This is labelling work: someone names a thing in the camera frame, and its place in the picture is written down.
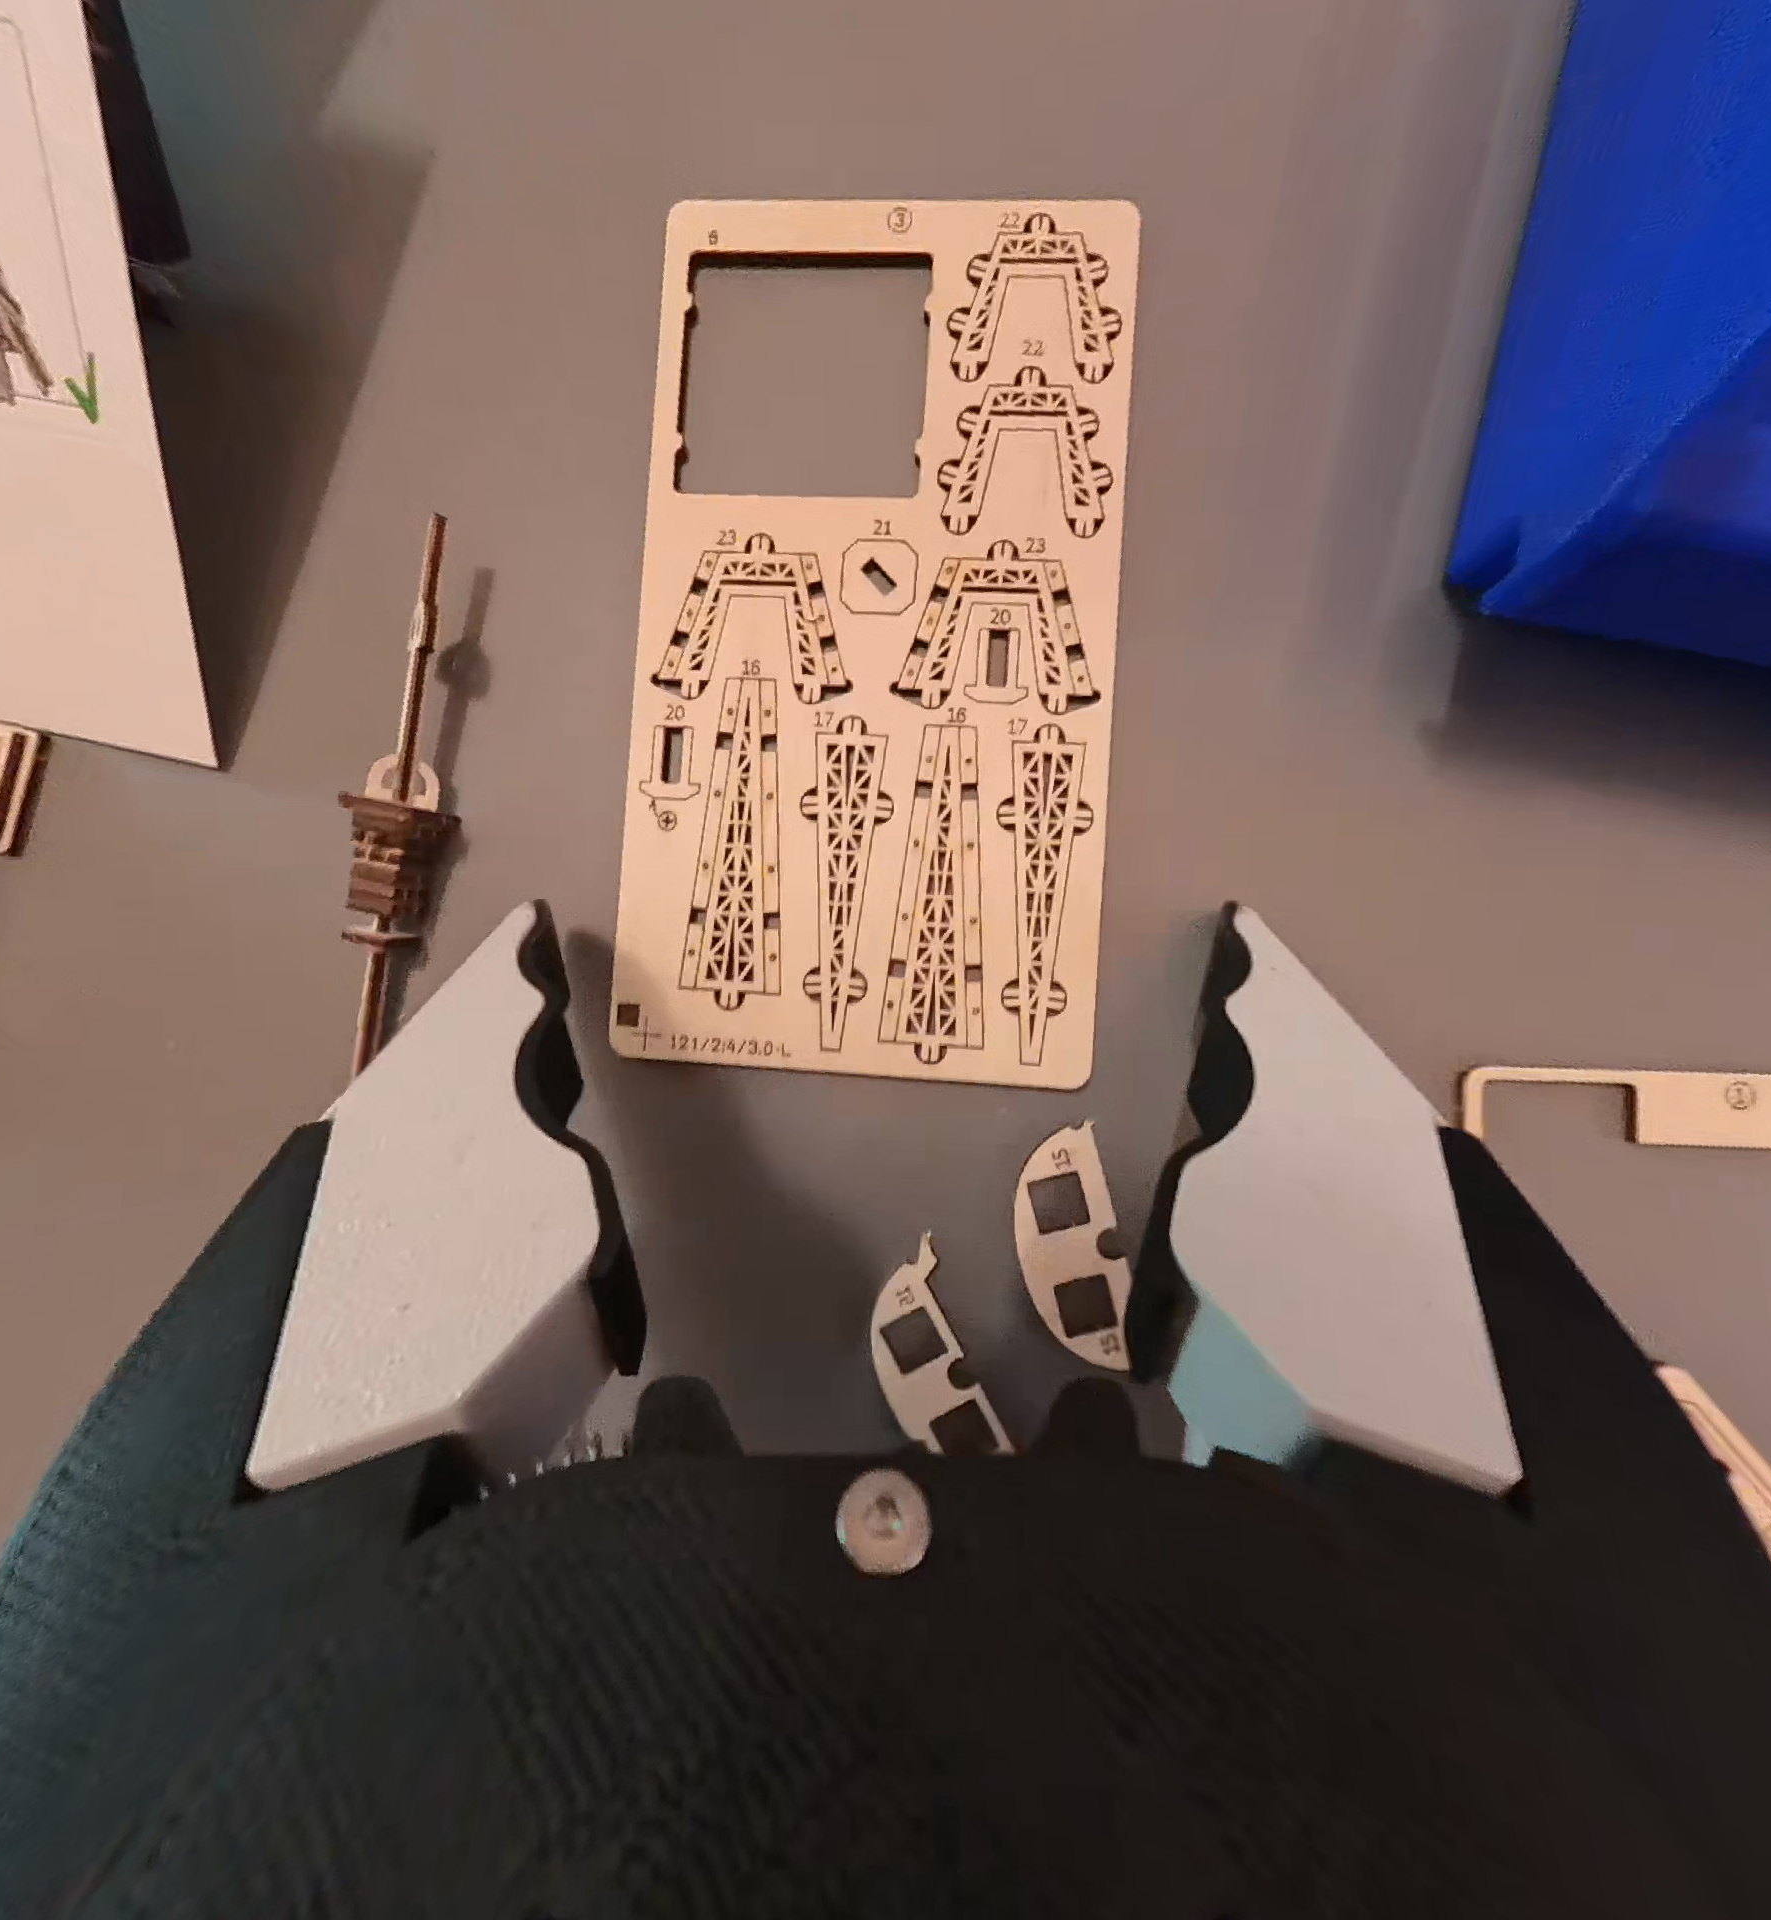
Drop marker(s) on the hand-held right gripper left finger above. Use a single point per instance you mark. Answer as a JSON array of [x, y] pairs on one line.
[[421, 1231]]

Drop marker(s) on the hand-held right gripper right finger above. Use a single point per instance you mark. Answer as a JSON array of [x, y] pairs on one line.
[[1334, 1245]]

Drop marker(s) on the wooden tower spire model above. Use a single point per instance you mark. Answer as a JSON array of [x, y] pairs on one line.
[[402, 856]]

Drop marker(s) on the punched-out wooden parts sheet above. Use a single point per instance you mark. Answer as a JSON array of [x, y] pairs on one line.
[[1725, 1110]]

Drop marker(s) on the small curved wooden piece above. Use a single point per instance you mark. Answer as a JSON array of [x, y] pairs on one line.
[[930, 1365], [1074, 1245]]

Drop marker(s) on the folded instruction leaflet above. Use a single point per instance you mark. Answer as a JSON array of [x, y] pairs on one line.
[[32, 525]]

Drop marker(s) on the tagged blue plastic bin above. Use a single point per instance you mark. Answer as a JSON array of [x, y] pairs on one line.
[[1652, 377]]

